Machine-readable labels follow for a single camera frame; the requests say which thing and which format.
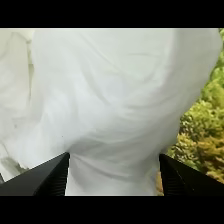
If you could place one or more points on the white shirt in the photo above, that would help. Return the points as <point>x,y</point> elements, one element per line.
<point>113,93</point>

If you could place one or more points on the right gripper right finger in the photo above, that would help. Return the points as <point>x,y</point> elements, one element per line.
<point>186,183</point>

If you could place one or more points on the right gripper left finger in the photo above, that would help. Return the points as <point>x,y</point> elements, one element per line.
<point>43,181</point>

